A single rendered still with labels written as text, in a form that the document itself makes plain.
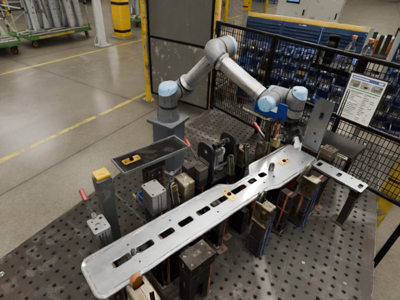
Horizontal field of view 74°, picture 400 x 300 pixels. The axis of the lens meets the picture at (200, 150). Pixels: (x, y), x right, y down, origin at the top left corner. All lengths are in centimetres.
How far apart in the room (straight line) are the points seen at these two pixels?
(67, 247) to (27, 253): 19
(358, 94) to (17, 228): 282
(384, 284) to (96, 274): 217
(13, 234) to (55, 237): 116
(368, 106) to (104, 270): 169
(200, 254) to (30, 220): 203
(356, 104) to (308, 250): 96
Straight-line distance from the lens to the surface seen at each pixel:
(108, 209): 136
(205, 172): 137
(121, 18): 899
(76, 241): 162
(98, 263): 114
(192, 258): 107
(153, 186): 121
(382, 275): 272
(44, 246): 166
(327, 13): 813
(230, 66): 136
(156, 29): 425
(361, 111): 197
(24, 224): 285
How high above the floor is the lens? 193
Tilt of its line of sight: 35 degrees down
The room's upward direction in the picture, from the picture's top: 4 degrees clockwise
